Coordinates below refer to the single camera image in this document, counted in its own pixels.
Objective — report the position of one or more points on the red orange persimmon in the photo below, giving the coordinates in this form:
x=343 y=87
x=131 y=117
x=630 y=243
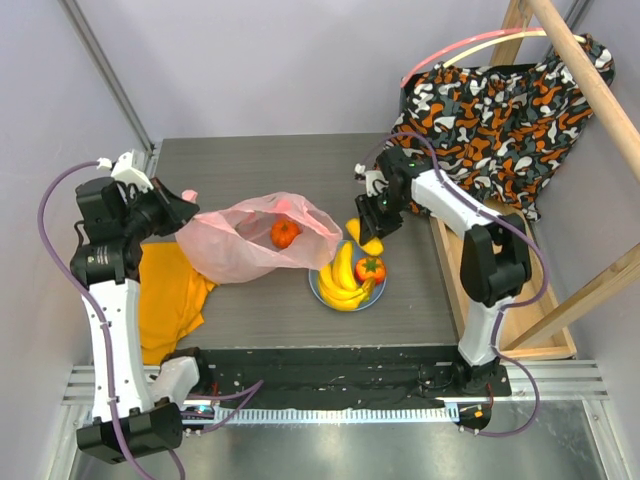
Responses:
x=370 y=267

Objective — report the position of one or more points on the yellow green mango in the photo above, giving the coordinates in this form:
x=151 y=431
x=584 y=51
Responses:
x=373 y=247

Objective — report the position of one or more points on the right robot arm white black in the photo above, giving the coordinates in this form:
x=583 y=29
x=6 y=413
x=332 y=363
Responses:
x=495 y=262

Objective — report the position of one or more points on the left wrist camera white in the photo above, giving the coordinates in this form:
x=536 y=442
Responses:
x=128 y=168

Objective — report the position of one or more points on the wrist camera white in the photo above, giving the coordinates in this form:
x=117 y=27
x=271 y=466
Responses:
x=128 y=168
x=373 y=180

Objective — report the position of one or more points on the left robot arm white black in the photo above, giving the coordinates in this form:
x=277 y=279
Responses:
x=132 y=417

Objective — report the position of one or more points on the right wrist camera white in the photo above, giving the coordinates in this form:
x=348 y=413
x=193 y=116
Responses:
x=373 y=180

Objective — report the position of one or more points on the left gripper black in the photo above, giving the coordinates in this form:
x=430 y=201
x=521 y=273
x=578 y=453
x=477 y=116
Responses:
x=176 y=211

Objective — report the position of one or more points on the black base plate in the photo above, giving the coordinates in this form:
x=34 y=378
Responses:
x=323 y=378

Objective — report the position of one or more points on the blue plate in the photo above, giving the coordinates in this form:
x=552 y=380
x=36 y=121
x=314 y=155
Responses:
x=359 y=254

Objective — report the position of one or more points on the patterned camouflage cloth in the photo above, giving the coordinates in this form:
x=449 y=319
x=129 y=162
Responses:
x=499 y=132

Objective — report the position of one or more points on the aluminium rail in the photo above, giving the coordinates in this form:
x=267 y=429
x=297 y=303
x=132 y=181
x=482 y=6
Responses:
x=536 y=381

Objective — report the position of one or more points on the pink white hoop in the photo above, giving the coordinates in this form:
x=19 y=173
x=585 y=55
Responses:
x=474 y=44

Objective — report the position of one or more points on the yellow banana bunch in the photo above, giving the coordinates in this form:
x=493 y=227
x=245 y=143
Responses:
x=336 y=286

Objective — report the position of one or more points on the pink plastic bag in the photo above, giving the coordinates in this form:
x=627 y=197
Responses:
x=234 y=245

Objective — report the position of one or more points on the wooden rack frame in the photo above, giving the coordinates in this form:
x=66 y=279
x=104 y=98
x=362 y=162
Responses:
x=588 y=232

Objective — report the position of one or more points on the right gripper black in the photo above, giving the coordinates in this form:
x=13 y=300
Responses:
x=375 y=212

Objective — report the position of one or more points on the orange cloth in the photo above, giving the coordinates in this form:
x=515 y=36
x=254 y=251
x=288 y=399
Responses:
x=172 y=297

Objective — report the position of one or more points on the orange tangerine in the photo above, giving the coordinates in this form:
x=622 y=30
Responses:
x=283 y=233

